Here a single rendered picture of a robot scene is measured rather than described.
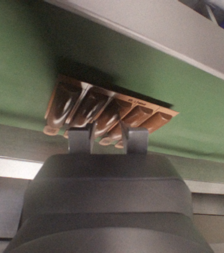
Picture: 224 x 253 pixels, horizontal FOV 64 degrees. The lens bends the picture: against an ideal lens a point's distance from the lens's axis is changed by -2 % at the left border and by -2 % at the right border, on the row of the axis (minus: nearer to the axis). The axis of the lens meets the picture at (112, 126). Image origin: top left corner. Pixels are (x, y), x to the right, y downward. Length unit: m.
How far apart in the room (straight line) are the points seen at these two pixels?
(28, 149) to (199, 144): 0.22
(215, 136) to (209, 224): 0.14
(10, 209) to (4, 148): 0.11
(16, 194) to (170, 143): 0.22
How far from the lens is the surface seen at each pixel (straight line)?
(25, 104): 0.18
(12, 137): 0.23
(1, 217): 0.30
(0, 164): 0.22
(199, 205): 0.46
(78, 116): 0.16
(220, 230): 0.35
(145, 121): 0.17
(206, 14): 0.87
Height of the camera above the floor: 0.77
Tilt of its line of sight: 29 degrees down
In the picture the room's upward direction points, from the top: 178 degrees counter-clockwise
